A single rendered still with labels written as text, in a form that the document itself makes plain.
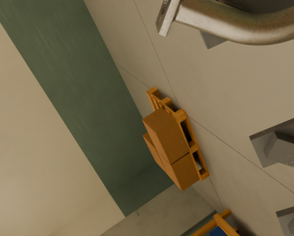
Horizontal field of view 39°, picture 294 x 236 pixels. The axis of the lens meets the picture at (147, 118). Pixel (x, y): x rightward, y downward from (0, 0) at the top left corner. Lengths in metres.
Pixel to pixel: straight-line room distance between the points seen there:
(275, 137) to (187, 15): 0.20
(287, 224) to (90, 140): 6.87
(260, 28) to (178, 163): 4.94
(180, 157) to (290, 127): 4.80
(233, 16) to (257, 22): 0.02
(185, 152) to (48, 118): 2.72
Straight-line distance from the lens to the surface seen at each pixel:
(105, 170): 7.83
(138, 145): 7.86
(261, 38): 0.41
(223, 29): 0.39
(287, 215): 0.64
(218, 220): 5.93
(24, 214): 7.86
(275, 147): 0.51
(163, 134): 4.94
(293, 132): 0.53
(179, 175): 5.46
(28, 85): 6.78
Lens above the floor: 1.32
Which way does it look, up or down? 10 degrees down
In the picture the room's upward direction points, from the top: 123 degrees counter-clockwise
